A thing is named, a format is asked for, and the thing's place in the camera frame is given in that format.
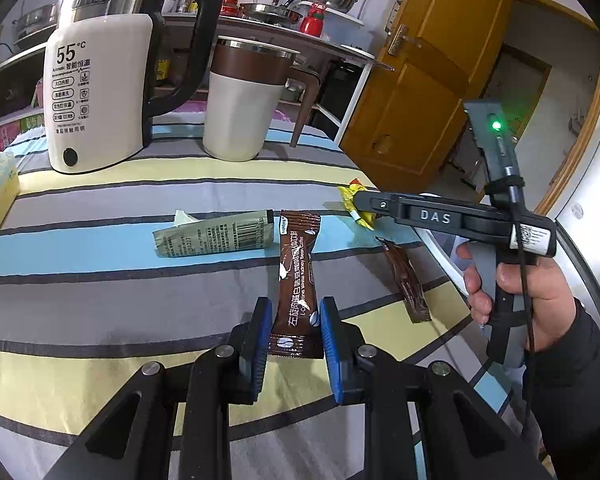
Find steel steamer pot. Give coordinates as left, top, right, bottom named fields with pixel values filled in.
left=12, top=4, right=61, bottom=42

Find striped tablecloth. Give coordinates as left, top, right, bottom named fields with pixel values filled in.
left=0, top=110, right=522, bottom=480

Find red bottle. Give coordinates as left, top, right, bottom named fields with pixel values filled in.
left=300, top=4, right=327, bottom=37

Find black cable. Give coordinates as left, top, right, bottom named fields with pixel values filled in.
left=505, top=175, right=545, bottom=461

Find white plastic container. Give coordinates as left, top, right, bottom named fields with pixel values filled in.
left=324, top=7, right=367, bottom=46

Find colourful snack packets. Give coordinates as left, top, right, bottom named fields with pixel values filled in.
left=0, top=112, right=47, bottom=154

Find wooden door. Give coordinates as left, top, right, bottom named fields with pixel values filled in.
left=340, top=0, right=517, bottom=194

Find grey-green packet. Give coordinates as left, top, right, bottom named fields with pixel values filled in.
left=152, top=209, right=276, bottom=260

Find person's right forearm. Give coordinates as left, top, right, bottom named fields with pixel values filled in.
left=522, top=299, right=600, bottom=480

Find brown coffee sachet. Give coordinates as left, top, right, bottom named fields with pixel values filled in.
left=268, top=211, right=326, bottom=359
left=375, top=236, right=432, bottom=324

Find cream steel electric kettle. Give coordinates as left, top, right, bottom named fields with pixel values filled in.
left=44, top=0, right=226, bottom=176

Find yellow snack wrapper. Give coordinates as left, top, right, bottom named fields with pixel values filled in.
left=337, top=178, right=382, bottom=231

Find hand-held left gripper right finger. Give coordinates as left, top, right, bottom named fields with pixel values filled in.
left=319, top=296, right=553, bottom=480

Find cream brown lidded mug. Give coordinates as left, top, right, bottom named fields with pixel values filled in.
left=201, top=36, right=322, bottom=162

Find brass door handle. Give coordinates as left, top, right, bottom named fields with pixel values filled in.
left=387, top=25, right=424, bottom=57

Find wooden door frame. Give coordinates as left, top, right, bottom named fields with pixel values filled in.
left=505, top=0, right=600, bottom=217

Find person's right hand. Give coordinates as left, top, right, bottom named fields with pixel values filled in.
left=455, top=241, right=581, bottom=354

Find steel frying pan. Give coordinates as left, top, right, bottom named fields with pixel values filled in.
left=237, top=2, right=304, bottom=26

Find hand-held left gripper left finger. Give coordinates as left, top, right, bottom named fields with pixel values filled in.
left=42, top=297, right=274, bottom=480

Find pink-lidded storage box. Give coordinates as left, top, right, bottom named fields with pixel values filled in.
left=172, top=101, right=307, bottom=122

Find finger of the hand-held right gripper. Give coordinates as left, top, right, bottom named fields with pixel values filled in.
left=352, top=188, right=398, bottom=223

